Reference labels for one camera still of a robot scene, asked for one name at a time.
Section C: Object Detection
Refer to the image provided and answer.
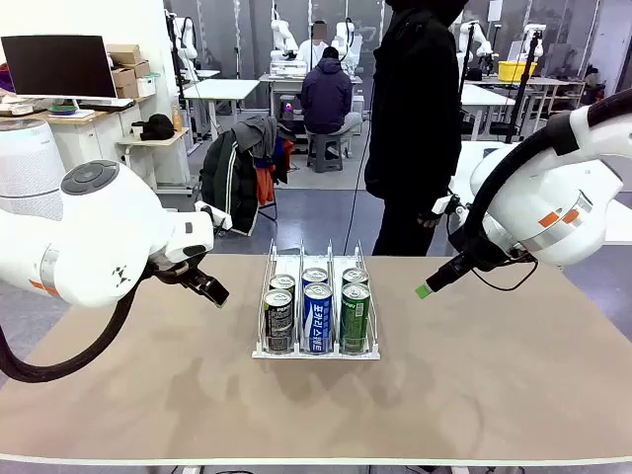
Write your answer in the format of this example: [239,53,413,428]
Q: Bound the white rolling side table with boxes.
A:
[117,126,195,195]

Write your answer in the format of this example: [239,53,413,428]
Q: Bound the right arm black hose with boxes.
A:
[461,87,632,271]

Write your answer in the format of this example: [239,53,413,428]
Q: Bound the gray hanging garment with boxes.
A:
[230,116,280,160]

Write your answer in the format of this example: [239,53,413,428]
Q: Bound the white cabinet desk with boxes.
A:
[0,98,152,172]

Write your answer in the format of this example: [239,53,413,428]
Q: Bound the white air purifier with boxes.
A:
[0,118,68,222]

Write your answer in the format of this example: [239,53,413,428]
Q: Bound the seated person white shirt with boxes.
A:
[295,20,331,65]

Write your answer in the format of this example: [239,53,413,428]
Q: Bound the black Pepsi beverage can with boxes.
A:
[269,274,297,298]
[263,288,294,355]

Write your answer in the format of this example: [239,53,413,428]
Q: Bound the seated person navy jacket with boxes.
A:
[299,46,364,137]

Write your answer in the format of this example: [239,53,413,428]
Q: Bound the orange hanging garment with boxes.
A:
[255,165,277,204]

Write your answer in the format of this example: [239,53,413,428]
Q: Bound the black white-striped jacket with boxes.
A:
[199,128,262,237]

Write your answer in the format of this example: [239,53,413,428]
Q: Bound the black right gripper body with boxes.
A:
[445,245,515,280]

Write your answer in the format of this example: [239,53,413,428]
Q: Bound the wooden background desk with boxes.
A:
[486,73,588,119]

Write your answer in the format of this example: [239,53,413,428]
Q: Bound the brown cardboard box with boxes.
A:
[111,61,152,100]
[106,42,145,68]

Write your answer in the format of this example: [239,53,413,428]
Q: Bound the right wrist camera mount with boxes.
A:
[431,194,468,218]

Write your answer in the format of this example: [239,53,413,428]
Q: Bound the person's left forearm black sleeve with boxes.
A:
[417,147,463,218]

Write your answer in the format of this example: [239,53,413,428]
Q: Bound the black computer monitor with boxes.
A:
[0,34,119,100]

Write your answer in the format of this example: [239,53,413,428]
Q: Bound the person in black jacket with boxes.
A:
[363,0,470,257]

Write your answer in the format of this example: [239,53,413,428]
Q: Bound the blue Pocari Sweat can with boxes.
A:
[302,281,334,355]
[301,267,331,288]

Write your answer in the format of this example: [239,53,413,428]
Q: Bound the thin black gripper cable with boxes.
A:
[471,254,540,293]

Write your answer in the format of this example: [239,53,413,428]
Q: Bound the white wire can dispenser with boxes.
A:
[251,238,383,361]

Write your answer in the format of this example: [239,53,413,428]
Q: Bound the black tripod stand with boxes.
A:
[504,27,540,145]

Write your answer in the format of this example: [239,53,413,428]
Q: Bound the black keyboard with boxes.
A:
[78,98,135,112]

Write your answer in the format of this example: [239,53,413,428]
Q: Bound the gray plastic stool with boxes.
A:
[305,131,348,174]

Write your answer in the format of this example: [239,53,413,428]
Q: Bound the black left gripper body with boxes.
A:
[145,260,211,293]

